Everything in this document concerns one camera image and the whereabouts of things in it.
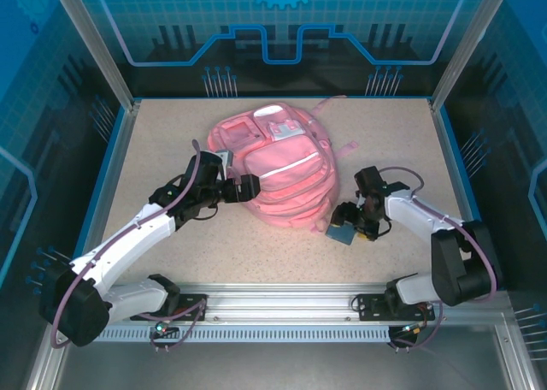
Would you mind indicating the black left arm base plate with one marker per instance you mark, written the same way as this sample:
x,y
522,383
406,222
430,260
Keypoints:
x,y
194,300

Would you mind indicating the blue table edge strip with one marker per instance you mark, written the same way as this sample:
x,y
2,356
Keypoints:
x,y
458,159
107,159

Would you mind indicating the blue rectangular block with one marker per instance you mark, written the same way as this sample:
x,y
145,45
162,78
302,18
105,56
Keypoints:
x,y
342,235

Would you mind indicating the metal bottom tray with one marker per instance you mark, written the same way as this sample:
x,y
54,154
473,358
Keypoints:
x,y
278,368

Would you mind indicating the blue printed acrylic panel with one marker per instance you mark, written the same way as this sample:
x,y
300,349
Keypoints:
x,y
278,78

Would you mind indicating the pink backpack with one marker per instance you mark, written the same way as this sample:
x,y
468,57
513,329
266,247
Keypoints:
x,y
290,172

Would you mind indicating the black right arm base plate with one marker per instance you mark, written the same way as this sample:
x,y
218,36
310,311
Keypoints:
x,y
369,306

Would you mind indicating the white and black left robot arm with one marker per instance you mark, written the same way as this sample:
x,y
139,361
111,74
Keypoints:
x,y
128,240

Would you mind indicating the aluminium front rail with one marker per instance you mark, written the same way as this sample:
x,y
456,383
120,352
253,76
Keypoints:
x,y
278,300

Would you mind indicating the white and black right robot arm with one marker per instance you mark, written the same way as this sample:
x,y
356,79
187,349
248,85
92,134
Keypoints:
x,y
410,210

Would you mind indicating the aluminium frame post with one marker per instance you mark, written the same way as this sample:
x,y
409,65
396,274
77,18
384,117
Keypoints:
x,y
470,43
98,52

